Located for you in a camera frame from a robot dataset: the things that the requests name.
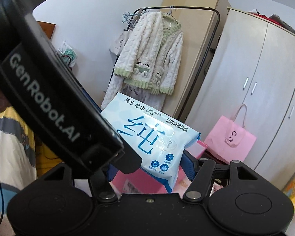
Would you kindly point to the grey wooden wardrobe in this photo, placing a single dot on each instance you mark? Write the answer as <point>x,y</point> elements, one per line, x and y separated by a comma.
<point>260,78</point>

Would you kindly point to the pink tote bag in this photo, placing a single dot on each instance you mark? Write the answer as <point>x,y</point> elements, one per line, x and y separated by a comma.
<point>238,142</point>

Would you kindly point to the white green fluffy robe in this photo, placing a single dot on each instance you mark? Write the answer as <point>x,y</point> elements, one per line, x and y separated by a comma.
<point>150,49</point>

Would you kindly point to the blue wet wipes pack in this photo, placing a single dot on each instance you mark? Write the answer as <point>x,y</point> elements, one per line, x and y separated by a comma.
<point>142,132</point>

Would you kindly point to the plastic bag green contents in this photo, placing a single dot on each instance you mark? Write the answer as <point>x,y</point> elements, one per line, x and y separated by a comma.
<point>67,52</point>

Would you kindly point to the white fluffy pajama pants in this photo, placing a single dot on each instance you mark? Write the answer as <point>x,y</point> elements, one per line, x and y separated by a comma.
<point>113,91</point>

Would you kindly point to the black clothes rack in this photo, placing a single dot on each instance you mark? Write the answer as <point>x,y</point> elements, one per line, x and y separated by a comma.
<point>203,59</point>

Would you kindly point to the white cloth tote bag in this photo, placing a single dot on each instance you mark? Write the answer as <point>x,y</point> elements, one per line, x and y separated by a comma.
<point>119,43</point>

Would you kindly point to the pink cardboard box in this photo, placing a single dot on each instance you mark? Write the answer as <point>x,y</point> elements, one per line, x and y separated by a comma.
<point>147,182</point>

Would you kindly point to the colourful gift bag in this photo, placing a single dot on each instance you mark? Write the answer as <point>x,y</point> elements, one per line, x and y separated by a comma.
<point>293,194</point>

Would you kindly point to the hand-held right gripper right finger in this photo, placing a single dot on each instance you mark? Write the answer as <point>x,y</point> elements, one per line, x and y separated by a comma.
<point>188,164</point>

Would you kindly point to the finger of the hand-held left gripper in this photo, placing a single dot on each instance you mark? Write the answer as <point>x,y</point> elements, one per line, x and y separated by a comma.
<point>129,163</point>

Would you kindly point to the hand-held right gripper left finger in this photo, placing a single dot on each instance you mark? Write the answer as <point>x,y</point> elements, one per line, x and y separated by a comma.
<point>111,175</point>

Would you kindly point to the dark red bundle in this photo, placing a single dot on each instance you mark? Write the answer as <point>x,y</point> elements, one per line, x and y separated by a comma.
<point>265,17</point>

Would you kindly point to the brown wooden board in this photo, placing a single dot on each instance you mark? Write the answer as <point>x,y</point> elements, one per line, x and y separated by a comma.
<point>48,32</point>

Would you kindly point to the beige tall cabinet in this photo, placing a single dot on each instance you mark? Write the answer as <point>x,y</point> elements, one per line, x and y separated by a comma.
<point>199,29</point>

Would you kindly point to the yellow cartoon blanket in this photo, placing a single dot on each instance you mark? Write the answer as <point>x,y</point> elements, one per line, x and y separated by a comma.
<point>12,140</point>

